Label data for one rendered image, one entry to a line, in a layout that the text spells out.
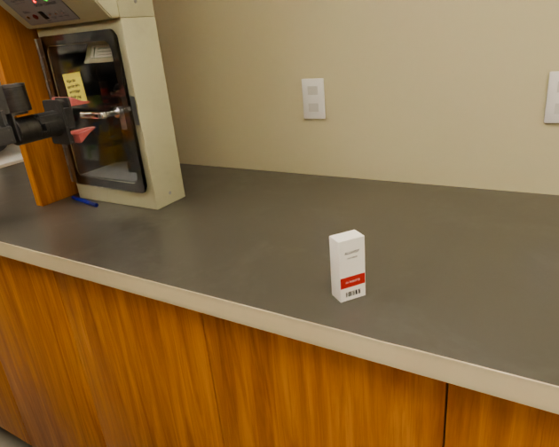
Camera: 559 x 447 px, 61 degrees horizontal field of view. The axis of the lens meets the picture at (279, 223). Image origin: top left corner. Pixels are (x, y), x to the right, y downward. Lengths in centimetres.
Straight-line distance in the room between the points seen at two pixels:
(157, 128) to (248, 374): 68
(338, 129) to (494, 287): 74
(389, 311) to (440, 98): 70
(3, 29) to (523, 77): 129
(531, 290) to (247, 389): 53
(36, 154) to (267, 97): 69
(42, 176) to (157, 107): 43
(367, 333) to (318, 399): 20
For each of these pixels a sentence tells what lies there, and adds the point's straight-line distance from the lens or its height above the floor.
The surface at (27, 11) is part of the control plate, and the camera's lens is 140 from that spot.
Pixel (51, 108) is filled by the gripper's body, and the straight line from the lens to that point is 124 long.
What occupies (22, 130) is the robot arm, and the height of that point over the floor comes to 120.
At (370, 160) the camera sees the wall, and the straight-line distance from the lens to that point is 140.
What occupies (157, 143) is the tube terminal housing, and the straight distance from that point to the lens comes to 129.
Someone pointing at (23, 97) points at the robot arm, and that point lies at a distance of 117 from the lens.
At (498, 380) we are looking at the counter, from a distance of 69.
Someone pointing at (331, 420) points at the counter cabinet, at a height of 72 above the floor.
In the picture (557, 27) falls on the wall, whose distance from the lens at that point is 127.
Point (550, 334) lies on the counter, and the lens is 76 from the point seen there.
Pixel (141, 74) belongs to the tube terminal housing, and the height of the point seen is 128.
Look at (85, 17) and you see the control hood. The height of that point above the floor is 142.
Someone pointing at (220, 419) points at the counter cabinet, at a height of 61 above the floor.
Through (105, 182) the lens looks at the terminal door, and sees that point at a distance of 140.
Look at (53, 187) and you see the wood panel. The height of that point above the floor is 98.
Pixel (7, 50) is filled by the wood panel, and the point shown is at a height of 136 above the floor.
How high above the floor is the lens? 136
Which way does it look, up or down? 22 degrees down
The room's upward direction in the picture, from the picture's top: 5 degrees counter-clockwise
